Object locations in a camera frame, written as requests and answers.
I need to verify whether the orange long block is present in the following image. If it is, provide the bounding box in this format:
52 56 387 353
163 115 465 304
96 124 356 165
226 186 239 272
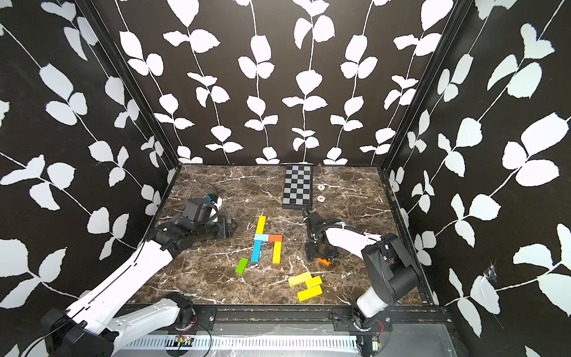
317 258 331 266

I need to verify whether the small yellow block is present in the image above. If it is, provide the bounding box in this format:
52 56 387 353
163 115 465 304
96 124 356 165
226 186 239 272
305 276 323 289

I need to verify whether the yellow long block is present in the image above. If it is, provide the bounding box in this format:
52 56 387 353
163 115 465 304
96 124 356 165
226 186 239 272
256 216 266 234

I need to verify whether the teal long block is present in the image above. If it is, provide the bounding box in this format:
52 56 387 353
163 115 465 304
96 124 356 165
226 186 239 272
251 240 263 263

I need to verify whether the green block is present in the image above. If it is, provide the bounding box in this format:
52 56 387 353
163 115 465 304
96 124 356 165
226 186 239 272
235 258 249 275

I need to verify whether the light blue short block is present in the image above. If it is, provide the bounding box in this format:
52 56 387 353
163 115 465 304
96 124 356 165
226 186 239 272
254 234 269 242

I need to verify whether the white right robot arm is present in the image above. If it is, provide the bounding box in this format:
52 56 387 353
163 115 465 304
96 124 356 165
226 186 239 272
302 209 420 328

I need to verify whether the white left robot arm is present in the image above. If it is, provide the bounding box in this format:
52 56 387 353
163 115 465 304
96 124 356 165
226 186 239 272
41 218 236 356

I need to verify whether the black grey checkerboard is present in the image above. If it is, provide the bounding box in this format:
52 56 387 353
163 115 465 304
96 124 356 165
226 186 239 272
282 165 313 211

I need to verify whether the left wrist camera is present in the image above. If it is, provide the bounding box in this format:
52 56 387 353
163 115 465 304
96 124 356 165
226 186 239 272
181 198 219 224

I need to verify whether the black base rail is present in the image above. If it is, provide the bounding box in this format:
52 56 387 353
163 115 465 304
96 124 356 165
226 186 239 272
153 304 385 345

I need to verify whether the white slotted cable duct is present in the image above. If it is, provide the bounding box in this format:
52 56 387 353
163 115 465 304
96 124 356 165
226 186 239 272
121 335 359 353

